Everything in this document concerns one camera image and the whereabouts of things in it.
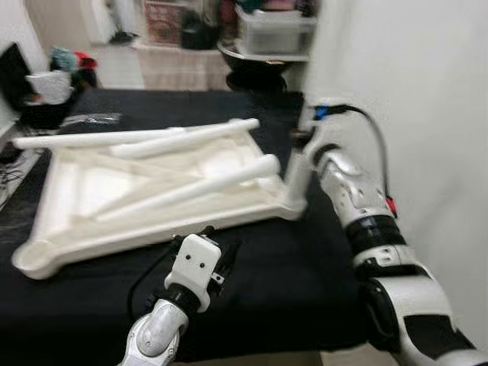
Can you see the crumpled clear plastic bag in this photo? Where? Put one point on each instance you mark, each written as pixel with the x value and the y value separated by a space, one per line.
pixel 52 85

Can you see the beige cloth covered bench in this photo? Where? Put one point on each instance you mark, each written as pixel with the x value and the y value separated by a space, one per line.
pixel 175 72

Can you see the black tablecloth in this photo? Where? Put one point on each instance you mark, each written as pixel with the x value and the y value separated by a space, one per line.
pixel 267 290

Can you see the teal cloth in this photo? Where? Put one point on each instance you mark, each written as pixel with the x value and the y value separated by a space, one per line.
pixel 65 59

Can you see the red cloth item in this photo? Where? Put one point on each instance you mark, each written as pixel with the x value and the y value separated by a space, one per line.
pixel 86 61

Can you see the clear plastic storage box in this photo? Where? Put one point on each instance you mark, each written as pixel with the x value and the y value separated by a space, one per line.
pixel 274 30

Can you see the clear plastic hardware bag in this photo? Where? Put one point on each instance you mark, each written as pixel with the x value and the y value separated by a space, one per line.
pixel 91 119

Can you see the black stand base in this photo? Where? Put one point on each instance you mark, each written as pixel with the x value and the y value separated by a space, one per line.
pixel 122 34

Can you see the large black bowl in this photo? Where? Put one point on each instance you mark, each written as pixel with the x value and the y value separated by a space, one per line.
pixel 259 69

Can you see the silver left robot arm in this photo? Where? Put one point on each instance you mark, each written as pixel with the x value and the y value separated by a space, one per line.
pixel 156 335

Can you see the reddish brown container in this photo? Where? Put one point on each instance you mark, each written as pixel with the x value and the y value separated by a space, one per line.
pixel 162 19

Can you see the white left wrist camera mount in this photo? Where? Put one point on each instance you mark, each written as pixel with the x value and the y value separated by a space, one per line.
pixel 197 263

